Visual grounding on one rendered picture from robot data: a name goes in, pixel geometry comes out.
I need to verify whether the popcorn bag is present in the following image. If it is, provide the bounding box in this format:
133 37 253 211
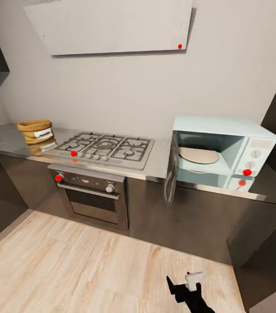
17 120 54 144

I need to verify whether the microwave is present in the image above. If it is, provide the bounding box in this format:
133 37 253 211
164 115 276 210

